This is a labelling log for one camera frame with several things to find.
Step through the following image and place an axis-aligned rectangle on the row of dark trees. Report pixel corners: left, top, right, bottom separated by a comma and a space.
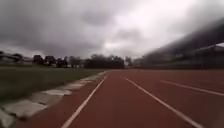
68, 53, 133, 70

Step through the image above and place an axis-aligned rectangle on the group of trees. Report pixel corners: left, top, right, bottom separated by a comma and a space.
31, 54, 69, 69

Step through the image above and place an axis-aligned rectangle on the grass field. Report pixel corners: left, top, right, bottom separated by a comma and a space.
0, 65, 108, 105

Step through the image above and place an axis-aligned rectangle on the grandstand with sloping roof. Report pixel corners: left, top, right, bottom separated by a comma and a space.
134, 19, 224, 70

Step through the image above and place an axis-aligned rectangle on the pale concrete kerb strip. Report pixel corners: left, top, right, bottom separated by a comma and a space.
0, 70, 110, 128

